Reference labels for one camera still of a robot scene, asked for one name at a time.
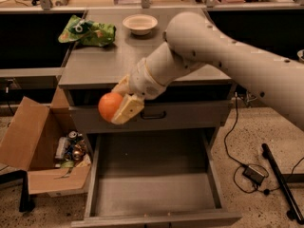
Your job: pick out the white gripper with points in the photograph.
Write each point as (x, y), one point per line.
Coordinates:
(142, 79)

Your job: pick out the orange ball fruit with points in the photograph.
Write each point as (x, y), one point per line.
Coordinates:
(109, 104)

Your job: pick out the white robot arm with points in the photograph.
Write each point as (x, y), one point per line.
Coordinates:
(191, 41)

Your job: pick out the grey middle drawer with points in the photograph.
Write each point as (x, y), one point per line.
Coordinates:
(159, 116)

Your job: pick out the grey drawer cabinet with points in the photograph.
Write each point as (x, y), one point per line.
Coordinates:
(90, 72)

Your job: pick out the grey open bottom drawer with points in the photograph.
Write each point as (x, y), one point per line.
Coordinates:
(157, 179)

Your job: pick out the white paper bowl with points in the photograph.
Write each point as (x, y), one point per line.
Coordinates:
(140, 24)

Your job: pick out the green chip bag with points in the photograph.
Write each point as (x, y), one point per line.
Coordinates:
(87, 32)

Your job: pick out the cans in cardboard box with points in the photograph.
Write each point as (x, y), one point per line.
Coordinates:
(72, 151)

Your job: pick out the brown cardboard box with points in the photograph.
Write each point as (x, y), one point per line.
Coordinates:
(30, 144)

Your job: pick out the black stool leg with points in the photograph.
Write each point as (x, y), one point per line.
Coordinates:
(19, 177)

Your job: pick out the black power adapter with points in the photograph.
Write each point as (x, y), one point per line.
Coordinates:
(253, 175)

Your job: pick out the black metal stand leg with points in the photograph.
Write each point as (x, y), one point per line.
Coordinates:
(294, 212)

